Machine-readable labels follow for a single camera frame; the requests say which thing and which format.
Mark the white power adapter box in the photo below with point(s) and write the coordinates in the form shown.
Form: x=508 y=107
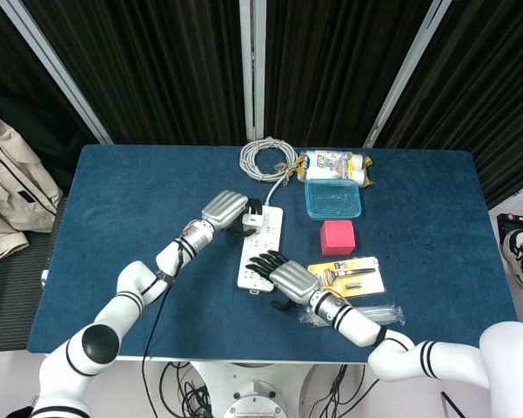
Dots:
x=252 y=220

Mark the black box with stickers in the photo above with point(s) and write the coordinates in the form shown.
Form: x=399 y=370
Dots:
x=515 y=224

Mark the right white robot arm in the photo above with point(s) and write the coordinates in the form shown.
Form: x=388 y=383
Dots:
x=417 y=352

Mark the white power strip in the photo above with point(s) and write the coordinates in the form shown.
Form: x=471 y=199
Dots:
x=267 y=237

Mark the razor in yellow blister pack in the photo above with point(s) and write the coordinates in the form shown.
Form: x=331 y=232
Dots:
x=365 y=283

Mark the white black sneaker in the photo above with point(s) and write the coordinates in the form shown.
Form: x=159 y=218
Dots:
x=520 y=252

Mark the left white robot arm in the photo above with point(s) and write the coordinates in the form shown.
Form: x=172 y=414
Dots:
x=130 y=283

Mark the blue table cloth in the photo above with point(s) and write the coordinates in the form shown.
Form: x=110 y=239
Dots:
x=126 y=196

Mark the beige jacket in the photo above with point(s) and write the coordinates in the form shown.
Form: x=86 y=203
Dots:
x=8 y=183

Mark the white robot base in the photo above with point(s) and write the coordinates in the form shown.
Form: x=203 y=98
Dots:
x=252 y=387

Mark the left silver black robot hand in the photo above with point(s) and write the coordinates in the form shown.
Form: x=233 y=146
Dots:
x=224 y=209

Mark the red foam cube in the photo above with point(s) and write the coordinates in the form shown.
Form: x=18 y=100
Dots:
x=338 y=238

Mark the white upright frame post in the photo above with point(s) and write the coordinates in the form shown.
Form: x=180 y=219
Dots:
x=252 y=65

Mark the white slanted frame post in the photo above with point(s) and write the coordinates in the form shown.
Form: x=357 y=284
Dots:
x=409 y=74
x=56 y=74

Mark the clear container with teal lid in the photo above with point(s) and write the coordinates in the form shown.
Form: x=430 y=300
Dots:
x=333 y=200

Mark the white yellow bag roll package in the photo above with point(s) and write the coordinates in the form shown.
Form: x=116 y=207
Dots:
x=335 y=165

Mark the bundle of clear straws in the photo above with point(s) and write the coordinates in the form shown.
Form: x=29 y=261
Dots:
x=387 y=314

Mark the black pleated curtain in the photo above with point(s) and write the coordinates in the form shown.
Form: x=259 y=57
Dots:
x=165 y=65

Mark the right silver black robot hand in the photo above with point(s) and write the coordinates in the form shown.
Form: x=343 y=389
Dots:
x=293 y=281

